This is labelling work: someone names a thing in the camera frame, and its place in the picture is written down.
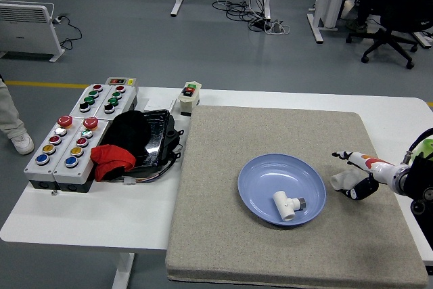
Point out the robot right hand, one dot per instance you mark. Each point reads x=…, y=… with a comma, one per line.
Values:
x=375, y=165

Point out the white tee pipe wide threaded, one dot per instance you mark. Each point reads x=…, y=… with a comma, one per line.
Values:
x=340, y=180

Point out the white tee pipe metal nut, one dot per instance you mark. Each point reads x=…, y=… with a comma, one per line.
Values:
x=282, y=206

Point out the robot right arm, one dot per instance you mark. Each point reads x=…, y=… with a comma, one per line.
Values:
x=421, y=180

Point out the blue plate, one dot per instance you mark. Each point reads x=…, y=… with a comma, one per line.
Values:
x=264, y=174

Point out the green cup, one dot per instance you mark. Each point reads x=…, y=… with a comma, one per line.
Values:
x=427, y=145

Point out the grey-brown table mat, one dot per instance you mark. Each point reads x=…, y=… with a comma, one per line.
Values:
x=270, y=133

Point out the white desk foot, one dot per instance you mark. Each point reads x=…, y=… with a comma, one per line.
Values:
x=424, y=40

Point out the black office chair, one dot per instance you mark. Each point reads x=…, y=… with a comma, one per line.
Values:
x=406, y=8

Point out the white power strip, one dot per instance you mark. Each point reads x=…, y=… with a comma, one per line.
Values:
x=277, y=27

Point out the white desk with panel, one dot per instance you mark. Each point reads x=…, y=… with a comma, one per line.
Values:
x=329, y=1

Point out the black plastic tray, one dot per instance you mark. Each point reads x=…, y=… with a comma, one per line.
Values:
x=157, y=140

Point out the white paper card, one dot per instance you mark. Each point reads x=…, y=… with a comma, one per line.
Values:
x=160, y=103

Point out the black cloth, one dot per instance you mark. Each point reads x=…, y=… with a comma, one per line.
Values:
x=130, y=130

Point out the red cloth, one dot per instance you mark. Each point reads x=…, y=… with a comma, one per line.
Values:
x=111, y=155

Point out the four-button control box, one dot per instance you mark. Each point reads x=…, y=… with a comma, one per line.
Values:
x=115, y=101
x=89, y=99

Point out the white table leg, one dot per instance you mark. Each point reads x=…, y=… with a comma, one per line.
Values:
x=123, y=272

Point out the five-button control box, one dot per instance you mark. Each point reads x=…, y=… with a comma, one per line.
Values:
x=84, y=167
x=47, y=167

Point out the standing person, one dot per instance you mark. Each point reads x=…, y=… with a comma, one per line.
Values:
x=10, y=116

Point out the white panel heater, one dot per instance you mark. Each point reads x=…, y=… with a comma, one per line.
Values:
x=23, y=28

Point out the cream green-red switch box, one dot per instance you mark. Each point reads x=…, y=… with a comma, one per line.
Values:
x=189, y=99

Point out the black bracket device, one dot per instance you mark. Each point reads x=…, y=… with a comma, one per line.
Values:
x=170, y=140

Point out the small grey switch box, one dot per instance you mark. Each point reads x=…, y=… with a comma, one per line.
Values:
x=120, y=81

